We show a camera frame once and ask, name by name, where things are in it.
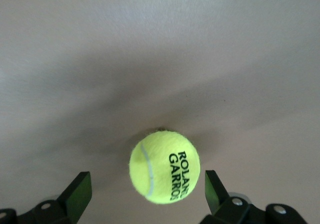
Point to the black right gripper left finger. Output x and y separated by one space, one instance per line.
72 199

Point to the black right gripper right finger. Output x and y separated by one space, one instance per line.
225 209

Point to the yellow-green tennis ball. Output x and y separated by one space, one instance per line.
155 164

